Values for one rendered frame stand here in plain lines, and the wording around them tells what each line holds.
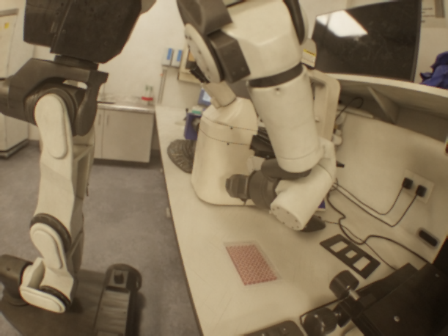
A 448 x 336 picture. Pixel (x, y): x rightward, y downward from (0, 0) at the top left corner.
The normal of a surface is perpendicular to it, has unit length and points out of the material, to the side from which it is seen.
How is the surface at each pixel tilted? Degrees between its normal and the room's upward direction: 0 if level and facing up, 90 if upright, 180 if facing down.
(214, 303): 0
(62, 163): 90
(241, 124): 86
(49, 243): 90
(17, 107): 113
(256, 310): 0
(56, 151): 90
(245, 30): 66
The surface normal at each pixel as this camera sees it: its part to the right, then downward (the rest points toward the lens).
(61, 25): 0.59, 0.60
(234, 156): 0.31, 0.37
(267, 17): -0.07, -0.12
